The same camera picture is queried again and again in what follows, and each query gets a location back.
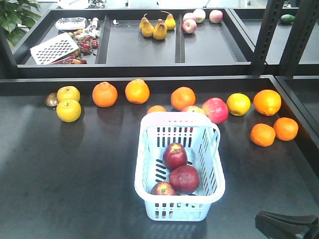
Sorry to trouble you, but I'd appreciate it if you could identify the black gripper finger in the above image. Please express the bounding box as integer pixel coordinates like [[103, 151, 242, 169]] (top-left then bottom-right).
[[255, 211, 319, 239]]

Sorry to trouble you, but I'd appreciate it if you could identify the dark red apple front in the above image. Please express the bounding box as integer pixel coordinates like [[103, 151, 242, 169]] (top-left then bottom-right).
[[169, 165, 200, 194]]

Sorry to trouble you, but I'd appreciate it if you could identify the dark red apple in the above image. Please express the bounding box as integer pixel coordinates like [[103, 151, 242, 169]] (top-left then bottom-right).
[[169, 165, 200, 194], [163, 143, 187, 171], [151, 182, 177, 196]]

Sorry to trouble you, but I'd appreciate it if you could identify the dark red apple back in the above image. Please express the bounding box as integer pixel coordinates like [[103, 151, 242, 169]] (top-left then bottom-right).
[[151, 182, 177, 196]]

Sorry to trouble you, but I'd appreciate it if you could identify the light blue plastic basket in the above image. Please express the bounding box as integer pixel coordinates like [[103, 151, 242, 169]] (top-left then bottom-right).
[[135, 112, 225, 222]]

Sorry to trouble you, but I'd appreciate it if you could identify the orange behind apples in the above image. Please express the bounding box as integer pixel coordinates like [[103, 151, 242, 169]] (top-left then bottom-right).
[[170, 87, 196, 111]]

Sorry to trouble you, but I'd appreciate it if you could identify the small orange front left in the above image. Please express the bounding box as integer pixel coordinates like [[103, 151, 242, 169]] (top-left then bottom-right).
[[250, 123, 276, 147]]

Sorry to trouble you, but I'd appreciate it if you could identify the small orange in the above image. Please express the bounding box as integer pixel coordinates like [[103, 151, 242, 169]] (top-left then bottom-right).
[[147, 105, 167, 114], [273, 118, 299, 141], [250, 123, 276, 147]]

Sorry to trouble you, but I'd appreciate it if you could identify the small orange front right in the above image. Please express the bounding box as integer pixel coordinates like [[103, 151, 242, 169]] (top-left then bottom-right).
[[273, 118, 299, 141]]

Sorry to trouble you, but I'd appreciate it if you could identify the large orange right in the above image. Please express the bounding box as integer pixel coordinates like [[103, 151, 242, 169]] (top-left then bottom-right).
[[253, 89, 282, 116]]

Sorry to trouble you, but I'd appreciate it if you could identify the yellow round fruit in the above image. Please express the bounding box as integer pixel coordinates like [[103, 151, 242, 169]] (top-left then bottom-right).
[[226, 93, 251, 116]]

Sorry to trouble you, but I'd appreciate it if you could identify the pink red apple right pair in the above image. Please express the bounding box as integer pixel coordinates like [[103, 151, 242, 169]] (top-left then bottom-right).
[[202, 97, 228, 124]]

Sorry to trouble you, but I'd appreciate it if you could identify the red apple left pair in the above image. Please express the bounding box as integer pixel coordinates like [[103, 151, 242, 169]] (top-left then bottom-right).
[[181, 105, 207, 116]]

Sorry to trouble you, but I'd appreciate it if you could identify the small orange middle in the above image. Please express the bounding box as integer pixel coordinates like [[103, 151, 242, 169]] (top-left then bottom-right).
[[147, 105, 167, 114]]

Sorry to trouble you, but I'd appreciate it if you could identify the knobbed orange left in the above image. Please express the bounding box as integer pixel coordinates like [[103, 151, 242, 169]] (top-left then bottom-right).
[[92, 82, 118, 108]]

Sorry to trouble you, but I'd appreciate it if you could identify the pink apple upper shelf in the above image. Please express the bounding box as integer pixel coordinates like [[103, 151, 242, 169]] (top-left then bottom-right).
[[182, 19, 197, 34]]

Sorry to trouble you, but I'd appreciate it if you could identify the yellow brown pear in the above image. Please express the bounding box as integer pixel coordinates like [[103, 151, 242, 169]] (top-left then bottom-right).
[[161, 10, 176, 30], [139, 13, 155, 38], [153, 18, 167, 40]]

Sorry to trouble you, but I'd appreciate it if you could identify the yellow apple front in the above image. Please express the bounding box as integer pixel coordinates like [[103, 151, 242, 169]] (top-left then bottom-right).
[[56, 99, 82, 122]]

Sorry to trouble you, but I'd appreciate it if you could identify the yellow apple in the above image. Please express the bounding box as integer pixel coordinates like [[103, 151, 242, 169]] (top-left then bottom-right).
[[57, 86, 80, 102], [56, 99, 82, 122]]

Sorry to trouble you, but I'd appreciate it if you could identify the yellow apple back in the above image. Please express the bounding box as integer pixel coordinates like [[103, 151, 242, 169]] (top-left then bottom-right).
[[57, 86, 80, 102]]

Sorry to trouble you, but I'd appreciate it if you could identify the brown kiwi fruit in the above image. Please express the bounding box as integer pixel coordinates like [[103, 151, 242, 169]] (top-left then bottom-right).
[[44, 92, 59, 107]]

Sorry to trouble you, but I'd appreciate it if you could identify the small red fruit pile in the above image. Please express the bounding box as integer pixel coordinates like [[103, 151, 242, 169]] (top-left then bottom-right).
[[51, 17, 100, 64]]

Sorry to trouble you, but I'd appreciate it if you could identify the white perforated tray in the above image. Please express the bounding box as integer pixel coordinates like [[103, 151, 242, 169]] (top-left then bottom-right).
[[30, 33, 79, 65]]

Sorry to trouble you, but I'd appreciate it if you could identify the white electronic device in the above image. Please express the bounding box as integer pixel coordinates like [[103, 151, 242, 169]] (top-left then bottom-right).
[[55, 17, 87, 30]]

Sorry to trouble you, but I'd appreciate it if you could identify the potted green plant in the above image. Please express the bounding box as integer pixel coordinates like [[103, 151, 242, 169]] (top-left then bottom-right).
[[0, 0, 40, 46]]

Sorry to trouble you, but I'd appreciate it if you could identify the black perforated shelf post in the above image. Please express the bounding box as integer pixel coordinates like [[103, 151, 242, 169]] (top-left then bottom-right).
[[250, 0, 284, 75]]

